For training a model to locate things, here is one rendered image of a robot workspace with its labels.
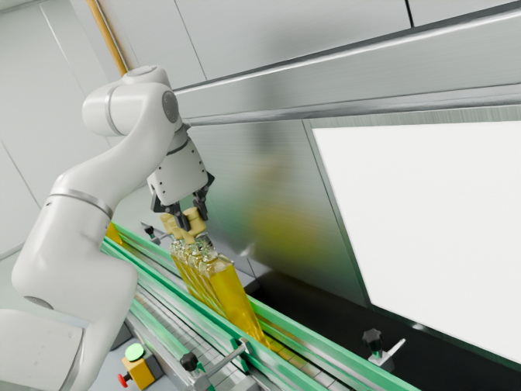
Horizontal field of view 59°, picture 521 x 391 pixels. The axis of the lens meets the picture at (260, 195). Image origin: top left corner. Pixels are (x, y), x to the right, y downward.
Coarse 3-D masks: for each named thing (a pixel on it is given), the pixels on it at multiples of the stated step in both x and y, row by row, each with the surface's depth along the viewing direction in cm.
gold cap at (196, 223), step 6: (186, 210) 89; (192, 210) 88; (198, 210) 89; (186, 216) 87; (192, 216) 87; (198, 216) 88; (192, 222) 88; (198, 222) 88; (192, 228) 88; (198, 228) 88; (204, 228) 89; (192, 234) 89
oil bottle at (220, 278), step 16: (224, 256) 91; (208, 272) 89; (224, 272) 91; (208, 288) 94; (224, 288) 91; (240, 288) 93; (224, 304) 92; (240, 304) 93; (240, 320) 94; (256, 320) 96; (256, 336) 96
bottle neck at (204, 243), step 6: (198, 234) 91; (204, 234) 91; (198, 240) 89; (204, 240) 89; (210, 240) 91; (198, 246) 90; (204, 246) 90; (210, 246) 90; (204, 252) 90; (210, 252) 90; (204, 258) 91; (210, 258) 90
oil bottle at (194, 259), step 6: (198, 252) 95; (192, 258) 95; (198, 258) 95; (192, 264) 96; (192, 270) 97; (198, 276) 96; (198, 282) 98; (204, 288) 97; (204, 294) 99; (210, 300) 98; (210, 306) 100; (216, 312) 98
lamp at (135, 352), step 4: (136, 344) 119; (128, 348) 118; (132, 348) 118; (136, 348) 117; (140, 348) 118; (128, 352) 117; (132, 352) 117; (136, 352) 117; (140, 352) 118; (144, 352) 119; (128, 356) 117; (132, 356) 117; (136, 356) 117; (140, 356) 117; (128, 360) 118; (132, 360) 117; (136, 360) 117
